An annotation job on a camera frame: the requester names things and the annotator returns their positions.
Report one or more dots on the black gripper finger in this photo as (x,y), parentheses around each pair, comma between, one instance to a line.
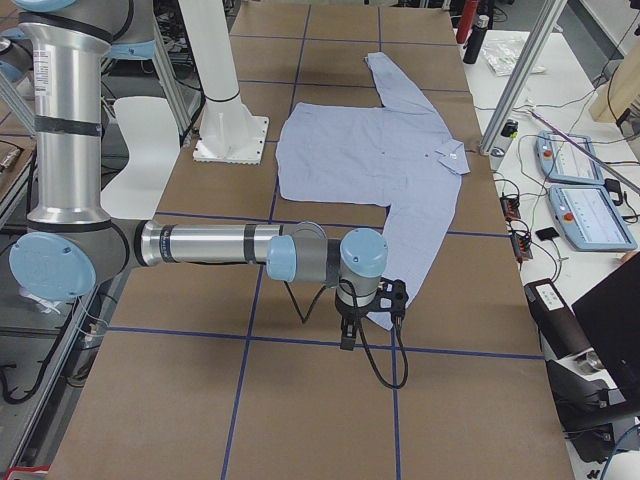
(349,332)

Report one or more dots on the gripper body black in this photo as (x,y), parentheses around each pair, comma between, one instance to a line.
(351,310)

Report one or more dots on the light blue striped shirt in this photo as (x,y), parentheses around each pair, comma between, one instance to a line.
(399,155)

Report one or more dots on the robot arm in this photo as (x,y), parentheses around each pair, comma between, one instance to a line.
(73,244)

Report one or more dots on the lower teach pendant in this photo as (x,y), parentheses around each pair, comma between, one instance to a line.
(589,220)

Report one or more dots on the teach pendant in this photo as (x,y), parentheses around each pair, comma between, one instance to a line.
(589,220)
(562,162)

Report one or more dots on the black monitor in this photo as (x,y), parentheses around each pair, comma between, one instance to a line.
(609,316)

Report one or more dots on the upper teach pendant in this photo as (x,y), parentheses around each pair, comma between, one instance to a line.
(562,162)

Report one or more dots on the black bottle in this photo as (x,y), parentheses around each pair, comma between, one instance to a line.
(476,38)

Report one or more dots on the plastic bag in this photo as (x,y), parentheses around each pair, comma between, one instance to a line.
(502,55)

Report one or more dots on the red bottle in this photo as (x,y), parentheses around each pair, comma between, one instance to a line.
(466,20)

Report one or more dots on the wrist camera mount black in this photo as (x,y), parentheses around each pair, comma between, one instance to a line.
(392,296)

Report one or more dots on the white central pedestal column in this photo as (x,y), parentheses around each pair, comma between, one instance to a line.
(228,132)

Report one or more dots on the aluminium frame post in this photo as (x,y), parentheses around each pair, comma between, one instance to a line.
(533,46)

